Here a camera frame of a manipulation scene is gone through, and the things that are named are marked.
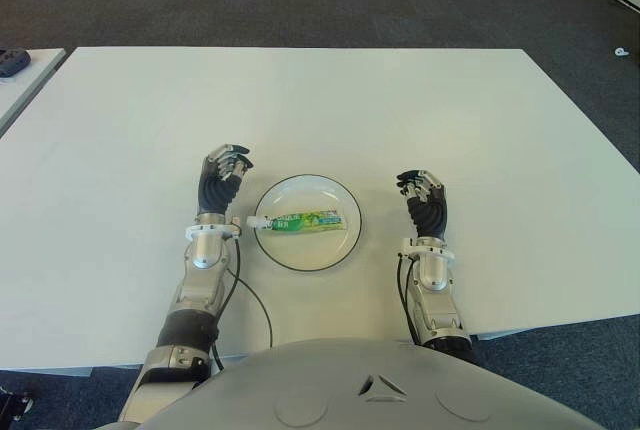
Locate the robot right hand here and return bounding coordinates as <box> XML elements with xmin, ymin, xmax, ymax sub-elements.
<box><xmin>395</xmin><ymin>168</ymin><xmax>450</xmax><ymax>240</ymax></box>

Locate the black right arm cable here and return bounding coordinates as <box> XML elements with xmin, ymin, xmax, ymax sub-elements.
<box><xmin>397</xmin><ymin>254</ymin><xmax>420</xmax><ymax>346</ymax></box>

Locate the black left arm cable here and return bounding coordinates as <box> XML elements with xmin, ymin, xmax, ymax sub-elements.
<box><xmin>212</xmin><ymin>235</ymin><xmax>274</xmax><ymax>372</ymax></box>

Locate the white plate with black rim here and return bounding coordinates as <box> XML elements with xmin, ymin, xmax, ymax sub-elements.
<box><xmin>253</xmin><ymin>173</ymin><xmax>365</xmax><ymax>273</ymax></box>

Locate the black stand base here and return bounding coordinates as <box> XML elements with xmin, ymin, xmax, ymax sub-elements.
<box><xmin>0</xmin><ymin>387</ymin><xmax>35</xmax><ymax>424</ymax></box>

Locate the white side table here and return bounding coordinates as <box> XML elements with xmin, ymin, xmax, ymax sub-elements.
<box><xmin>0</xmin><ymin>47</ymin><xmax>68</xmax><ymax>137</ymax></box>

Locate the white table frame bar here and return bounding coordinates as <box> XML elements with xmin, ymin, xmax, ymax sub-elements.
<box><xmin>477</xmin><ymin>327</ymin><xmax>556</xmax><ymax>345</ymax></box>

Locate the dark game controller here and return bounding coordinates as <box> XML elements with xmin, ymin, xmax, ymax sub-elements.
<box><xmin>0</xmin><ymin>48</ymin><xmax>31</xmax><ymax>79</ymax></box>

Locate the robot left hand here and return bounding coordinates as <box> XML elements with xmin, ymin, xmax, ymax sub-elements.
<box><xmin>197</xmin><ymin>142</ymin><xmax>252</xmax><ymax>217</ymax></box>

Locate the grey robot torso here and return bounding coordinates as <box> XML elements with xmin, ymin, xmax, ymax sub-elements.
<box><xmin>132</xmin><ymin>337</ymin><xmax>609</xmax><ymax>430</ymax></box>

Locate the green toothpaste tube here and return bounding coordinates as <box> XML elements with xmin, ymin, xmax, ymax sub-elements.
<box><xmin>246</xmin><ymin>208</ymin><xmax>347</xmax><ymax>233</ymax></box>

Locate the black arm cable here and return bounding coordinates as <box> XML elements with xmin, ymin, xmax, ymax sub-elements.
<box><xmin>397</xmin><ymin>254</ymin><xmax>420</xmax><ymax>346</ymax></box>
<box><xmin>212</xmin><ymin>235</ymin><xmax>274</xmax><ymax>372</ymax></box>

